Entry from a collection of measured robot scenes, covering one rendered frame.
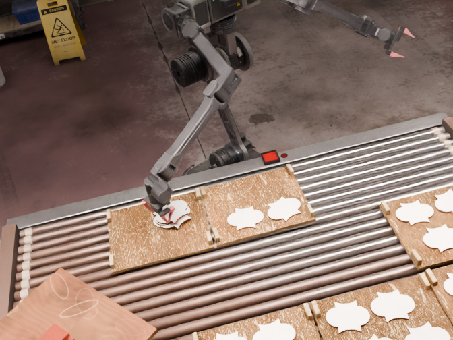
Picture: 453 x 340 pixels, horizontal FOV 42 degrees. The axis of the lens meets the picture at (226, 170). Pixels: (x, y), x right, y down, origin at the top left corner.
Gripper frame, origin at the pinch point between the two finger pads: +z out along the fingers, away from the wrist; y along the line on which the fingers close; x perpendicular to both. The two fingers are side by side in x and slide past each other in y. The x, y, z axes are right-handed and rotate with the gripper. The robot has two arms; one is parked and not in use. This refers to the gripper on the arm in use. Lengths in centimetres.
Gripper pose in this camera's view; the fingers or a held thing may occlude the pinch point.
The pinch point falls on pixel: (160, 216)
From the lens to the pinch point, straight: 247.5
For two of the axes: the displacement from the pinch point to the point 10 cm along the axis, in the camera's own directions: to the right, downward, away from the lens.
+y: -6.9, -3.9, 6.1
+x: -7.2, 5.1, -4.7
